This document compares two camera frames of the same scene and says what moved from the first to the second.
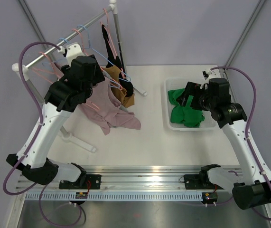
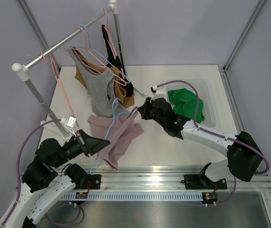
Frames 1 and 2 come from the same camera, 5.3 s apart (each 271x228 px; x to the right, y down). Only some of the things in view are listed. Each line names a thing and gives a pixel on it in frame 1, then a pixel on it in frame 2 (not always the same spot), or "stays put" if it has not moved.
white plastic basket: x=208 y=124 stays put
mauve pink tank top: x=103 y=107 to x=119 y=130
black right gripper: x=193 y=89 to x=144 y=109
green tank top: x=190 y=117 stays put
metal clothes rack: x=24 y=69 stays put
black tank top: x=113 y=60 stays put
